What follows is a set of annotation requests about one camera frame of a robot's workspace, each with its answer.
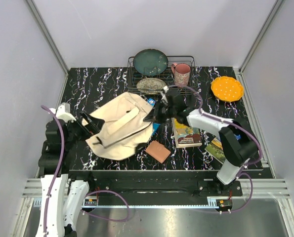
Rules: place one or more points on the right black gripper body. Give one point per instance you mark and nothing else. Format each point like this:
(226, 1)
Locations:
(167, 111)

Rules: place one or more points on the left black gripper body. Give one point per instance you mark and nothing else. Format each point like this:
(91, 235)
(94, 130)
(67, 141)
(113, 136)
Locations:
(76, 133)

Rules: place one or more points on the cream canvas student bag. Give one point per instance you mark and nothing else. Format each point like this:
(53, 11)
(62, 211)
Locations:
(124, 128)

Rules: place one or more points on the yellow cover paperback book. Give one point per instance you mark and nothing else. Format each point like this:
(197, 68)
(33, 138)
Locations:
(185, 136)

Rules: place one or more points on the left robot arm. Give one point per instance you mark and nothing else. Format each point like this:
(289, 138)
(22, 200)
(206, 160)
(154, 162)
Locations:
(59, 212)

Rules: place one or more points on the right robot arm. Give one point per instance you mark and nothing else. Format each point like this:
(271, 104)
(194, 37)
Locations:
(239, 144)

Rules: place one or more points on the blue comic book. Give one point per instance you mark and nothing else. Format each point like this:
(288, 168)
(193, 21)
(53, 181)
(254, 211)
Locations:
(155, 125)

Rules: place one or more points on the patterned beige small plate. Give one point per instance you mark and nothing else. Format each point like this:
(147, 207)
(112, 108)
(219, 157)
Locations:
(150, 85)

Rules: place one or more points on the pink patterned mug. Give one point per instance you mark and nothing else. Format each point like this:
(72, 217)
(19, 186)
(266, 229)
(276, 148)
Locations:
(181, 74)

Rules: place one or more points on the dark green ceramic plate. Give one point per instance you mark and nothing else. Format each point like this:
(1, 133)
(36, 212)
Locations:
(150, 62)

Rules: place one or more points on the orange dotted plate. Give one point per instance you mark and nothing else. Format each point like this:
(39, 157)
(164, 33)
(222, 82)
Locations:
(227, 89)

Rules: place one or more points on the landscape cover thin book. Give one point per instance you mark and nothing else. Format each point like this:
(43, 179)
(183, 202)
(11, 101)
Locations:
(214, 148)

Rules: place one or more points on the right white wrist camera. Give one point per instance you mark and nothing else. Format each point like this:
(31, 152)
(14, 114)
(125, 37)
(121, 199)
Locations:
(163, 92)

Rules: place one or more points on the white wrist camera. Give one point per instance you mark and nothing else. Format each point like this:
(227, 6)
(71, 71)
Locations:
(163, 92)
(63, 112)

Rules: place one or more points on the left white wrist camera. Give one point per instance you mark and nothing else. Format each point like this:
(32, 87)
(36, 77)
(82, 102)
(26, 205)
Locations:
(63, 112)

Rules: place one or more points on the black wire dish rack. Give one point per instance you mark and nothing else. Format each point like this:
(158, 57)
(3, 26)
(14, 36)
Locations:
(133, 76)

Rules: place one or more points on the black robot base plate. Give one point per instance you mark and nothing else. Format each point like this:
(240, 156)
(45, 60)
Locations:
(160, 187)

